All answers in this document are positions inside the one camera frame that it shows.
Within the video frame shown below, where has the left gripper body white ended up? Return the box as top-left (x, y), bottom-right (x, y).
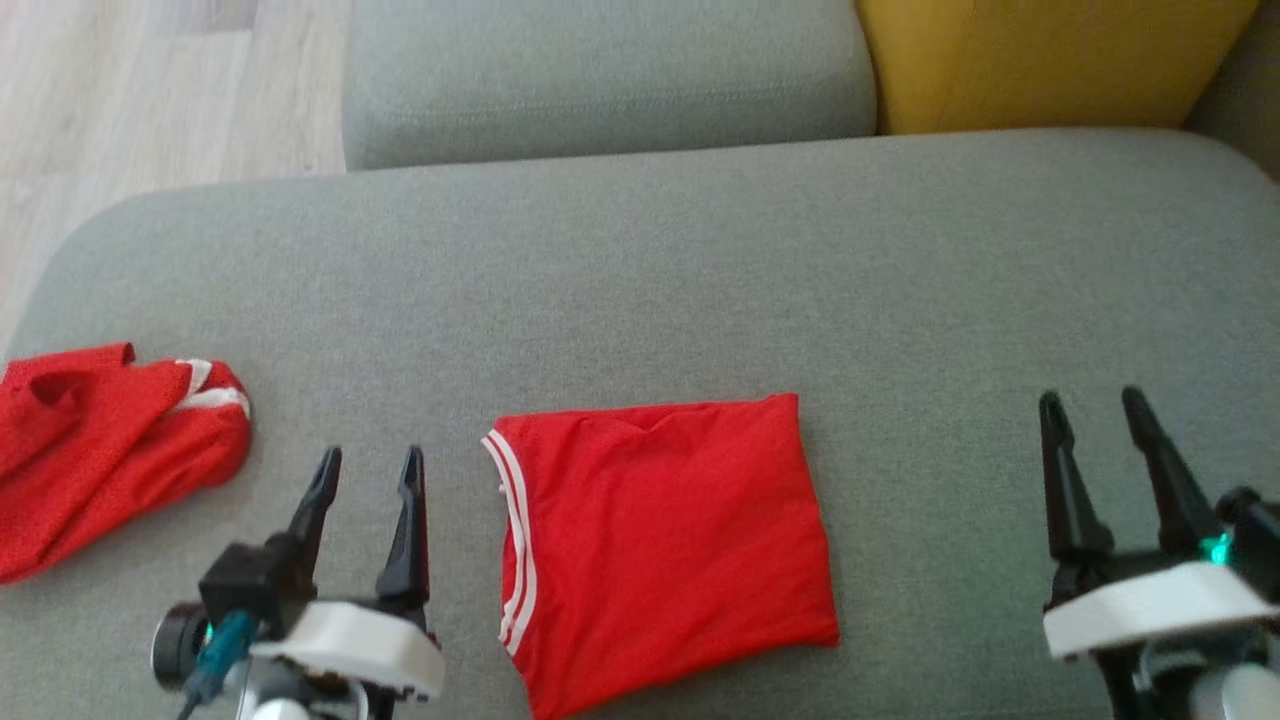
top-left (238, 602), bottom-right (447, 720)

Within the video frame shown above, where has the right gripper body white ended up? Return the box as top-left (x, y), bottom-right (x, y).
top-left (1042, 553), bottom-right (1280, 720)

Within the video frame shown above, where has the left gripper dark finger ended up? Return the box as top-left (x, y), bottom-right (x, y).
top-left (288, 447), bottom-right (343, 601)
top-left (378, 446), bottom-right (432, 627)

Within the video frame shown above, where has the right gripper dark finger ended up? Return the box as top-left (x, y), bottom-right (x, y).
top-left (1121, 387), bottom-right (1224, 557)
top-left (1038, 390), bottom-right (1114, 567)

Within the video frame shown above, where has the red white striped sports garment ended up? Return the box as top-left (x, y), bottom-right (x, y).
top-left (0, 343), bottom-right (253, 587)
top-left (482, 392), bottom-right (841, 720)

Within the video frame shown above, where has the grey sofa seat cushion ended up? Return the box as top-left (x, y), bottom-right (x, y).
top-left (0, 128), bottom-right (1280, 720)

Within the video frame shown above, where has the large yellow sofa cushion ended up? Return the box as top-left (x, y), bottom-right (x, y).
top-left (855, 0), bottom-right (1263, 137)

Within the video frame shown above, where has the grey sofa back cushion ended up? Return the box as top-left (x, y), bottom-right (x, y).
top-left (342, 0), bottom-right (881, 173)

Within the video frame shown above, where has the teal cable connector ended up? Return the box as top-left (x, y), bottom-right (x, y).
top-left (184, 609), bottom-right (262, 703)

